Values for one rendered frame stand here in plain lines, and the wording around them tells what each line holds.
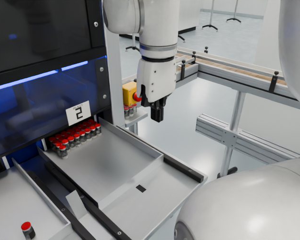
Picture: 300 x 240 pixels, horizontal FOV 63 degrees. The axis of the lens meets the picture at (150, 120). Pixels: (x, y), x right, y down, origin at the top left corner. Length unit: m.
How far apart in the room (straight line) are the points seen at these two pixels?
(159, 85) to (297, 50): 0.42
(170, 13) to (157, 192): 0.47
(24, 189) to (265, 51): 1.74
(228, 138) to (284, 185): 1.43
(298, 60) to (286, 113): 1.92
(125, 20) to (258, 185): 0.38
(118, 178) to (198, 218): 0.58
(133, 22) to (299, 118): 1.74
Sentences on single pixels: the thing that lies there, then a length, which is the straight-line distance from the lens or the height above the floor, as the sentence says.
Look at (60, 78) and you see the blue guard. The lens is 0.76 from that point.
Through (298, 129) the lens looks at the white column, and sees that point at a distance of 2.13.
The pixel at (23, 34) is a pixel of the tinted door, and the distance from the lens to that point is 0.71.
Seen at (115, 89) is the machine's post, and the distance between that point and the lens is 0.90.
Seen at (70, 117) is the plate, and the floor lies 1.02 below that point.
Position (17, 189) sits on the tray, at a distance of 0.83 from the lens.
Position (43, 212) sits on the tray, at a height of 0.88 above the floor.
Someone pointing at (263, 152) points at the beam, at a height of 0.50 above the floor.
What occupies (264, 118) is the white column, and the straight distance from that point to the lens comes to 2.17.
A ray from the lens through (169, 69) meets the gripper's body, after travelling 0.58.
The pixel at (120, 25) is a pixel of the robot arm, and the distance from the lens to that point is 0.50.
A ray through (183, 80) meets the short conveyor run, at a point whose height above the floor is 0.88.
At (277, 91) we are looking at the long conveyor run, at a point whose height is 0.90.
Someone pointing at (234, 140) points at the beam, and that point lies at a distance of 1.63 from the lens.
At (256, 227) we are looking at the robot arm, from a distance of 0.20.
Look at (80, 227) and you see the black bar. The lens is 0.66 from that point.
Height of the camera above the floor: 1.43
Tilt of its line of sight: 32 degrees down
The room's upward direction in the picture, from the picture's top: straight up
